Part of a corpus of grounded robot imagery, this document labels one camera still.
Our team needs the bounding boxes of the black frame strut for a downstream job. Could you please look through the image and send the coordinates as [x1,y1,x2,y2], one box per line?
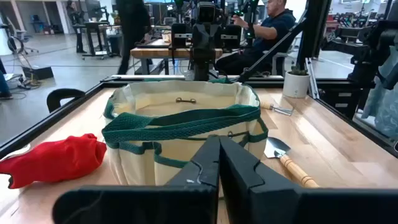
[238,0,332,83]

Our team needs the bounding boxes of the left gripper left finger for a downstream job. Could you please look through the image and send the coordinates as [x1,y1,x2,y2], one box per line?
[52,135,221,224]

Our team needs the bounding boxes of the blue-grey plastic cover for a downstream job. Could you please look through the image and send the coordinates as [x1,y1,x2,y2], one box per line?
[362,46,398,139]

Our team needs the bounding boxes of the black machine equipment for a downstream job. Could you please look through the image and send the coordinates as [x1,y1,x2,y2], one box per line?
[322,20,398,91]

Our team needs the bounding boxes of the black box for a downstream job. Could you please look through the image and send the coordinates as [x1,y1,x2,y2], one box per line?
[22,65,54,80]

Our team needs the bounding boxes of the black table edge frame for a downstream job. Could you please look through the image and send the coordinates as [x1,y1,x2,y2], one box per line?
[0,74,398,159]

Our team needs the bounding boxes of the person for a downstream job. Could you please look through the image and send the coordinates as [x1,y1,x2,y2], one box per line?
[215,0,297,75]
[115,0,152,75]

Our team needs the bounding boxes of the black chair back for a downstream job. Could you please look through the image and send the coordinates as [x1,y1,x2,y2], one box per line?
[46,88,86,113]

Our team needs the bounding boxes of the grey office chair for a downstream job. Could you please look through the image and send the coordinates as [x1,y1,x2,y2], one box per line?
[7,27,40,55]

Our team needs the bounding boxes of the wooden workbench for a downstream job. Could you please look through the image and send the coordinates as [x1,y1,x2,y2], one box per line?
[130,39,223,75]

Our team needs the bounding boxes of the black drawer unit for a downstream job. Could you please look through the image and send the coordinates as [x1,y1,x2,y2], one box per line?
[317,86,361,119]

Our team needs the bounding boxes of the black standing desk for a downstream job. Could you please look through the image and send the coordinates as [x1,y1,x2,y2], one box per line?
[73,21,109,60]

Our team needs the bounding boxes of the wooden-handled metal garden fork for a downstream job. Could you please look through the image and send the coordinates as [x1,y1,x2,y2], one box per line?
[260,101,294,116]

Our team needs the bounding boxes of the red knitted garden glove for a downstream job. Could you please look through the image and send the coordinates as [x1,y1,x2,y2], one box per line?
[0,133,108,190]

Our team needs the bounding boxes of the cream canvas bag green straps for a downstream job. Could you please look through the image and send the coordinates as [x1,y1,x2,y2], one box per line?
[101,80,269,187]

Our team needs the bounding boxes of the white pot with small plant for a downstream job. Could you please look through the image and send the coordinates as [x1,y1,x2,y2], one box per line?
[282,63,311,99]

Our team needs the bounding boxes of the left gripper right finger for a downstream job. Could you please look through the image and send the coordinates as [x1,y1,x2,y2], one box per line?
[220,136,398,224]

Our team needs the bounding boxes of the wooden tool handle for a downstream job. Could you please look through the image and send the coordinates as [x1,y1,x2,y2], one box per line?
[264,136,320,189]

